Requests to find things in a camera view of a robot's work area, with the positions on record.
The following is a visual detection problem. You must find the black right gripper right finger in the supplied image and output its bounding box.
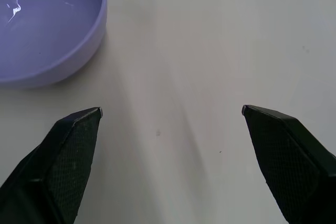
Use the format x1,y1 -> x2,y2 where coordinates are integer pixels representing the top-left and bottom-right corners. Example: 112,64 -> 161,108
241,104 -> 336,224

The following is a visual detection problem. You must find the purple bowl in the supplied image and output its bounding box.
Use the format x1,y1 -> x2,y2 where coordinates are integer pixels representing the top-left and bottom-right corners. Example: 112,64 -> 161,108
0,0 -> 108,90

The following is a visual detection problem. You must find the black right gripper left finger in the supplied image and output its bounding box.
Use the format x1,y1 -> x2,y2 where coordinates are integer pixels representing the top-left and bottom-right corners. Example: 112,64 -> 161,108
0,106 -> 103,224

